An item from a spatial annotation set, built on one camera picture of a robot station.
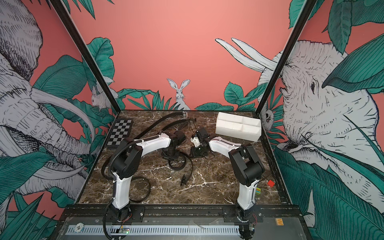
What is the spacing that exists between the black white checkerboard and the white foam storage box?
645mm

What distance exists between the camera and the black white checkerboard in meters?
1.00

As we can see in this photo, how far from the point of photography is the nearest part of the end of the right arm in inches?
28.6

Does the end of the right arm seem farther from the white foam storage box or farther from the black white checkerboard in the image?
the black white checkerboard

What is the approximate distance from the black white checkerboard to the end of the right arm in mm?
494

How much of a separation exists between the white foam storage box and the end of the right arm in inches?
9.6
